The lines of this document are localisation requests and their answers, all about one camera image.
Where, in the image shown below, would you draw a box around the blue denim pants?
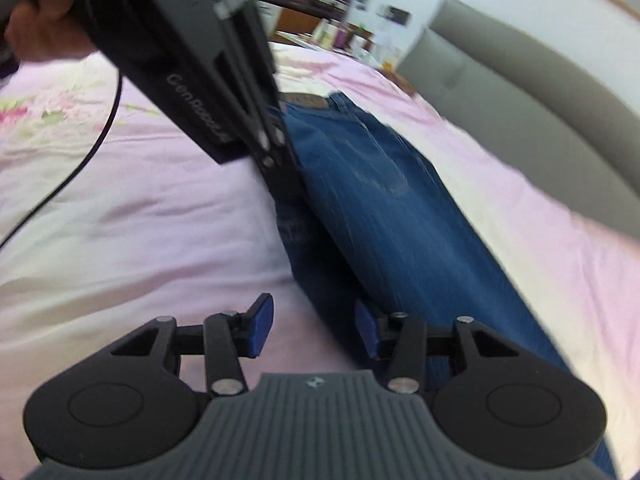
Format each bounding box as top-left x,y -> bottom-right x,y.
267,91 -> 618,478

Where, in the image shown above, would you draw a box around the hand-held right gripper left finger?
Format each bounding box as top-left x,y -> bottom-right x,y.
105,293 -> 275,397

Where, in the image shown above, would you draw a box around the pink floral blanket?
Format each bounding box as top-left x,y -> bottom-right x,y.
0,42 -> 640,480

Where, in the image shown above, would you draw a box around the dark wall switch panel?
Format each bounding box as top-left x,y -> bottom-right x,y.
380,4 -> 412,26

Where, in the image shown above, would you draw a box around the white-topped nightstand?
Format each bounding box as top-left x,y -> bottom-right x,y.
270,7 -> 416,93

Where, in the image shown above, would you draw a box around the grey padded headboard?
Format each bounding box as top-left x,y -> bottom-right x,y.
395,0 -> 640,251

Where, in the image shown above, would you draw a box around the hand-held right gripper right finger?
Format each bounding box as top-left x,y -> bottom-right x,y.
354,299 -> 526,395

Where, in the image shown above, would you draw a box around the person's left hand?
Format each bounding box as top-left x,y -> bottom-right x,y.
5,0 -> 96,61

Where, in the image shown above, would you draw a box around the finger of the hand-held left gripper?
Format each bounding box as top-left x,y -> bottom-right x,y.
215,0 -> 306,206

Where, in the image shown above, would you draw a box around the black cable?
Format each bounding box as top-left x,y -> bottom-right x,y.
0,67 -> 123,253

